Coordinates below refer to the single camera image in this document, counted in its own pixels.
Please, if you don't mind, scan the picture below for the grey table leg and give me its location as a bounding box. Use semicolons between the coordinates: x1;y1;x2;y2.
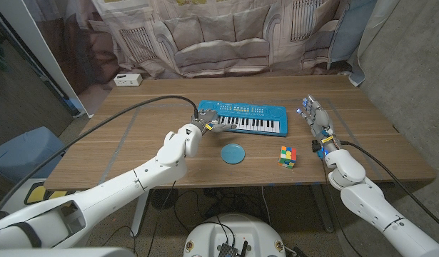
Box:
310;183;335;233

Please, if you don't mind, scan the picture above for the blue plastic bin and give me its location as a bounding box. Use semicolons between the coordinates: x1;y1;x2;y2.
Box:
0;126;69;185

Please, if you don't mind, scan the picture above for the yellow and black floor object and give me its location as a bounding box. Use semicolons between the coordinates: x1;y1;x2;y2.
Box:
24;181;78;206

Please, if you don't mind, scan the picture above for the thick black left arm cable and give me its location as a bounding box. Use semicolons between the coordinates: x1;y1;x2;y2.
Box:
0;94;200;223

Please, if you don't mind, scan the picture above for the white table leg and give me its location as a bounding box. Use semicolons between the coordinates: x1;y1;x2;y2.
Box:
130;188;151;236

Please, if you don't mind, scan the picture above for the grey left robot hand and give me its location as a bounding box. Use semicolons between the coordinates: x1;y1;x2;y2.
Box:
191;109;238;135

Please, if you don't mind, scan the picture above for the white door frame panel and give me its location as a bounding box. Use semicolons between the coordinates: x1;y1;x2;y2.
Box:
0;0;96;119

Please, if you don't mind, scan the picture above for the white power strip box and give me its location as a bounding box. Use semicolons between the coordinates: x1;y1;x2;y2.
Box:
113;73;143;87

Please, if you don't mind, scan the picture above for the blue toy piano keyboard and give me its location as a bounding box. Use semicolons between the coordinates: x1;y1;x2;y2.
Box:
197;99;289;137

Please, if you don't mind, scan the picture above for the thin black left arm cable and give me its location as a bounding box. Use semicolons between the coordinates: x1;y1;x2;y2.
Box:
146;180;177;257

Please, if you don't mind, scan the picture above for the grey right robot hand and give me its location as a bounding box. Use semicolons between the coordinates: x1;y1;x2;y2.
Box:
296;94;342;158

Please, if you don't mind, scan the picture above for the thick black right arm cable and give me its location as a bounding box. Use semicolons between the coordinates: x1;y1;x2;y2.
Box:
339;140;439;232

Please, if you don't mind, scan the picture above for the multicoloured puzzle cube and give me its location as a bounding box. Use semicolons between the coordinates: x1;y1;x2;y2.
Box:
277;145;298;169

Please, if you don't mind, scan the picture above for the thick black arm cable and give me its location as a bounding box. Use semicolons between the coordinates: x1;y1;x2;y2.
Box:
0;94;200;223
339;140;439;232

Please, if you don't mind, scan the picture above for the round blue coaster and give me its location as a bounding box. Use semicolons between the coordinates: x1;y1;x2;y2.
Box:
220;143;246;165

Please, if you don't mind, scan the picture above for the black module with antenna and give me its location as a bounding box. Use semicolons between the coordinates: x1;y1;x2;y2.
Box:
217;239;249;257

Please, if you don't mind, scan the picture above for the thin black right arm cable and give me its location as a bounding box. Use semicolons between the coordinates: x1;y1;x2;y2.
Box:
322;158;358;257

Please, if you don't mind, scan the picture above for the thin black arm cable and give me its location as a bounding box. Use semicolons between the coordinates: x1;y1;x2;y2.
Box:
146;180;177;257
322;158;358;257

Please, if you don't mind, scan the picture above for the printed sofa backdrop cloth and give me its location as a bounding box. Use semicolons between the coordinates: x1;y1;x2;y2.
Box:
24;0;402;88

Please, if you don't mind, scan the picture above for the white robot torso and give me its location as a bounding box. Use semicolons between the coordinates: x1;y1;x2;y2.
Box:
183;213;287;257

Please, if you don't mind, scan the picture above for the black floor fan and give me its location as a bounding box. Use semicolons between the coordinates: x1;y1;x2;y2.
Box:
150;188;179;211

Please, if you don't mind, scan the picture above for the black floor cable bundle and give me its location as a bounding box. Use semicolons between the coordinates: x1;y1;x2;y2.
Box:
176;187;271;229

